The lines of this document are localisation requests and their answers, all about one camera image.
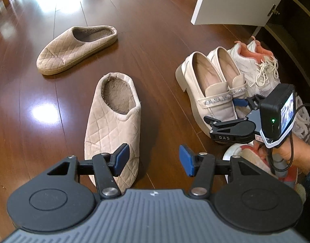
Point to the white mesh sneaker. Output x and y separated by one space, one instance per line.
246 63
267 63

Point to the beige quilted slipper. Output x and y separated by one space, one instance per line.
63 53
112 129

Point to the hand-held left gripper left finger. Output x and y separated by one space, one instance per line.
122 157

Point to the person's right hand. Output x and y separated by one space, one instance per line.
302 154

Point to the white cabinet door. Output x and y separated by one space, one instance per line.
233 2

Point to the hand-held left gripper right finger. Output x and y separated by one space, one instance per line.
186 160

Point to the metal door hinge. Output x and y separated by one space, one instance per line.
274 10

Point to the cream loafer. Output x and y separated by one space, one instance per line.
215 111
226 63

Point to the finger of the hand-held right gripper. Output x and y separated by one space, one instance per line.
239 102
213 122

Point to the dark shoe cabinet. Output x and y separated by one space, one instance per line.
296 43

